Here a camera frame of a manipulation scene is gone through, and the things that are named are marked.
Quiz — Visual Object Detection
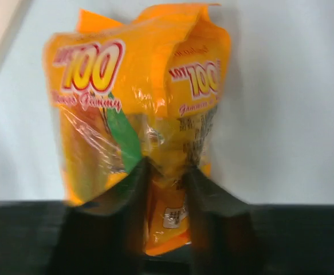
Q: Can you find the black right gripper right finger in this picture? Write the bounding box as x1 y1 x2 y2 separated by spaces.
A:
183 167 264 274

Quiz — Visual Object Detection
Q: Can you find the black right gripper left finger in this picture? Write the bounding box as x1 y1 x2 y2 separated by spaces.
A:
49 158 151 274

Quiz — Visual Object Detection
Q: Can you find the orange mango candy bag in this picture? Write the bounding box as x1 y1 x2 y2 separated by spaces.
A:
42 2 231 257

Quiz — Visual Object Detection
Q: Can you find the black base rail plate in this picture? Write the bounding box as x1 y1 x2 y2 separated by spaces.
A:
0 198 334 274

